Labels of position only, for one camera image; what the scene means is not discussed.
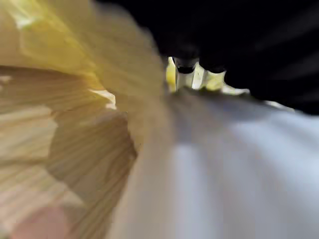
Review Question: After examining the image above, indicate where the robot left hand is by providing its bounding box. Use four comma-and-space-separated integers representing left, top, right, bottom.
96, 0, 319, 116

